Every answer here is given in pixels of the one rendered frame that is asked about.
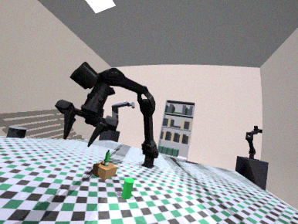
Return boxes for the tan square block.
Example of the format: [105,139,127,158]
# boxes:
[92,161,117,180]

